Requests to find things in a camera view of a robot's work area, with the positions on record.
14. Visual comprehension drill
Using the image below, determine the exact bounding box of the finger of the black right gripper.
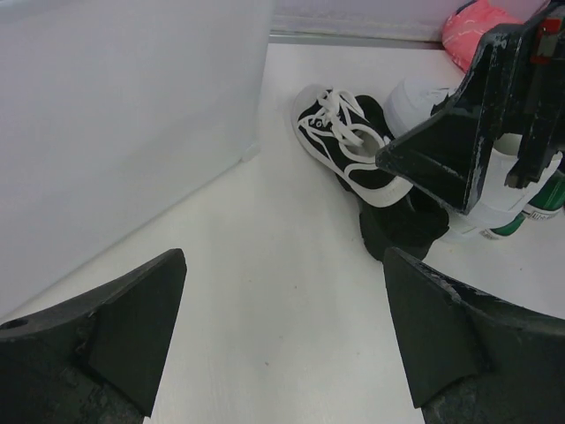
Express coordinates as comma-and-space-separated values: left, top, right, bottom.
375, 22, 564, 214

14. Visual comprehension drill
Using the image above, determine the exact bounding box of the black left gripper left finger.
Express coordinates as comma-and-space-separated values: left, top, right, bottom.
1, 248, 186, 423

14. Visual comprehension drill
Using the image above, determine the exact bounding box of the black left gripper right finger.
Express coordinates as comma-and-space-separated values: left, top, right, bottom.
383, 248, 564, 423

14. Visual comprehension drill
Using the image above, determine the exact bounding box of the white leather sneaker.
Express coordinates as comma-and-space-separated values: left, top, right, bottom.
382, 75, 563, 243

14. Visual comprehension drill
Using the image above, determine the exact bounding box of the black slip-on shoe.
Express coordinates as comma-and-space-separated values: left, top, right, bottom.
337, 95, 451, 261

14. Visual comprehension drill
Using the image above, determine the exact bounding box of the white plastic shoe cabinet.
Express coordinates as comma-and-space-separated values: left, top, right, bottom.
1, 1, 275, 314

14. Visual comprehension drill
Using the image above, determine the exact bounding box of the pink patterned bag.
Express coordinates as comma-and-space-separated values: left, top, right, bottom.
441, 0, 523, 72

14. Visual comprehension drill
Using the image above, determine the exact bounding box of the green canvas sneaker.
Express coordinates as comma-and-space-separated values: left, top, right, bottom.
480, 170, 564, 240

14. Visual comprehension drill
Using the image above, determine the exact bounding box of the black white canvas sneaker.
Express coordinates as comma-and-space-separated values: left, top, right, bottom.
290, 84, 412, 208

